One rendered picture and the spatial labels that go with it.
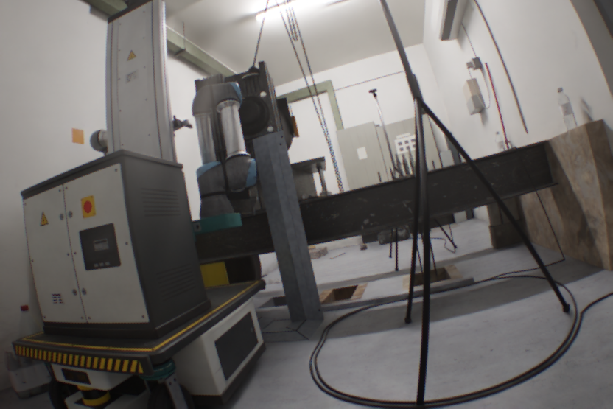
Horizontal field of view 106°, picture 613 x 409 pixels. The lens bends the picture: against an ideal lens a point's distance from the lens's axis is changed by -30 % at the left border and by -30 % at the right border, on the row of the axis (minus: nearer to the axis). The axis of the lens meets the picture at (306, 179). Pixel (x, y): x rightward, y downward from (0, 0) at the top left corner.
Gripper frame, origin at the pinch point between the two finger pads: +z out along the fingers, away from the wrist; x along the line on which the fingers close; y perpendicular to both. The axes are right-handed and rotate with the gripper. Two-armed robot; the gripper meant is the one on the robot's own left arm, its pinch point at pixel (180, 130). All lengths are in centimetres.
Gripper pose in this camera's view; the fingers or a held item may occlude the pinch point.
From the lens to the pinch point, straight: 205.8
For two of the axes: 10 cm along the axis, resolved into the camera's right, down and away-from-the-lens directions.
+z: 2.1, 0.2, 9.8
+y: -3.2, -9.4, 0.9
